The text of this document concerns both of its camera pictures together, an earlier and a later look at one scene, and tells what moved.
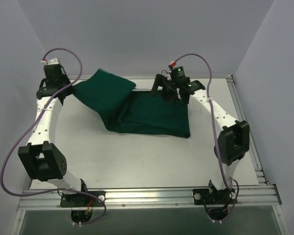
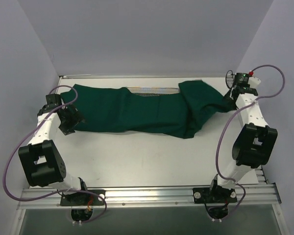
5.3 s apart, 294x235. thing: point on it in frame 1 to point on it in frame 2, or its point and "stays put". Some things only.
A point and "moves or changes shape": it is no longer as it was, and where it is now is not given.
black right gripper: x=165 y=86 to x=232 y=95
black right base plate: x=225 y=196 stays put
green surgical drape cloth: x=122 y=109 moves or changes shape
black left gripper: x=64 y=90 to x=70 y=118
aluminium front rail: x=149 y=197 stays put
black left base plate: x=83 y=199 stays put
